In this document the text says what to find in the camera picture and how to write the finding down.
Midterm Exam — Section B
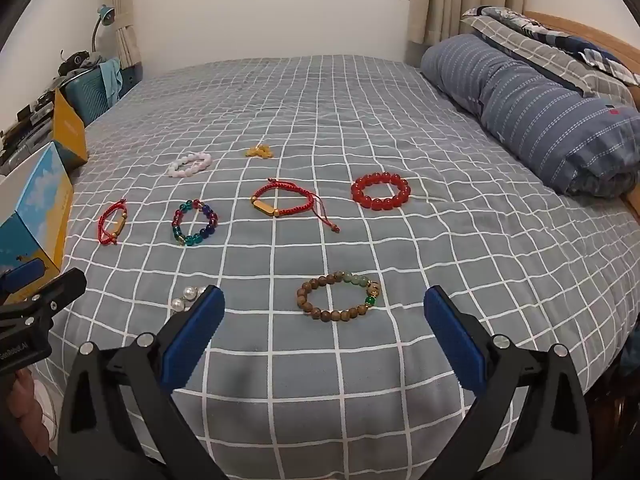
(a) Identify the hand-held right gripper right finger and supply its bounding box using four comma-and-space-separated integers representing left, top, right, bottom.
423, 285, 593, 480

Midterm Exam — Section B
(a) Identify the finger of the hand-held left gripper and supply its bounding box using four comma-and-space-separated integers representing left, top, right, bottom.
0, 267, 87, 322
0, 260, 45, 293

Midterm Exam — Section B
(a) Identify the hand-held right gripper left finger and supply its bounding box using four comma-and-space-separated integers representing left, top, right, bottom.
57, 285, 226, 480

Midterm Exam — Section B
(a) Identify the pink bead bracelet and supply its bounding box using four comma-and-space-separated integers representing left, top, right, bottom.
167, 151, 213, 179

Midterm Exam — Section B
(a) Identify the person's left hand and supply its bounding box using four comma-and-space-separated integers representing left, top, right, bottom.
15, 374, 58, 441

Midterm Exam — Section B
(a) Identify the blue sky print box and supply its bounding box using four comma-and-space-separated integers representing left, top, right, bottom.
0, 141, 75, 306

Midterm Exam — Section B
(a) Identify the cluttered side desk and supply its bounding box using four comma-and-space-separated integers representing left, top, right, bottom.
0, 90, 56, 176

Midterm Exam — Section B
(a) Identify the yellow and teal cardboard box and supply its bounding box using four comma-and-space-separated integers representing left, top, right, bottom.
52, 87, 89, 172

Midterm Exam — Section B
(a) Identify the grey checked bedsheet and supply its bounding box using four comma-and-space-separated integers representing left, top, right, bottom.
30, 55, 640, 480

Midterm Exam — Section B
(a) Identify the teal ribbed suitcase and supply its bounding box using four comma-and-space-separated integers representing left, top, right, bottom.
62, 67, 123, 128

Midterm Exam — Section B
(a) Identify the teal cloth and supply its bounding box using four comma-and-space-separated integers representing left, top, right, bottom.
99, 57, 123, 106

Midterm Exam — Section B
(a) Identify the dark teal case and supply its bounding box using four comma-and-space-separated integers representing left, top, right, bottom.
120, 62, 146, 92

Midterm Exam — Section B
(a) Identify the dark bag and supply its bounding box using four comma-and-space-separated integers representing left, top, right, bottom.
57, 50, 101, 78

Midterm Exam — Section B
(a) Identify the rolled blue striped quilt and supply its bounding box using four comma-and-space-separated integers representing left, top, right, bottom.
420, 34, 640, 198

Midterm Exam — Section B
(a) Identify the teal desk lamp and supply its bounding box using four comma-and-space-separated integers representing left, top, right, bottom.
90, 4, 115, 53

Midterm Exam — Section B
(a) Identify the beige curtain by lamp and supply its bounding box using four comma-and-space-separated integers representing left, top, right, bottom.
97, 0, 143, 68

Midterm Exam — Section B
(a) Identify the grey checked pillow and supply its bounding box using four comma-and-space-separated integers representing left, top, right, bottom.
460, 6, 640, 108

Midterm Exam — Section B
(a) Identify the wooden headboard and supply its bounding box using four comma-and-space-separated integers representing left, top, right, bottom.
522, 10, 640, 68

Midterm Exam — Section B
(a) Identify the white pearl bracelet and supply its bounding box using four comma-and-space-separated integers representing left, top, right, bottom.
170, 285, 208, 317

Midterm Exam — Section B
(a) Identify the small red string bracelet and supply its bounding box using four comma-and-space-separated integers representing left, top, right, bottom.
97, 200, 129, 247

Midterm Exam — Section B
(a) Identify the multicolour glass bead bracelet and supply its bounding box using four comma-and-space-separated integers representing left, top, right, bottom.
171, 199, 219, 247

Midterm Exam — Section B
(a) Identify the wooden bead bracelet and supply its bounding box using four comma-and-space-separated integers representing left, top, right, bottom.
296, 271, 383, 324

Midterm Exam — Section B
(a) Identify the red string bracelet long cord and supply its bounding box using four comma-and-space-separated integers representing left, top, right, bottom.
250, 177, 341, 235

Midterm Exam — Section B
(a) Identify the red bead bracelet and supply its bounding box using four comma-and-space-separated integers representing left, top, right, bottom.
350, 171, 412, 212

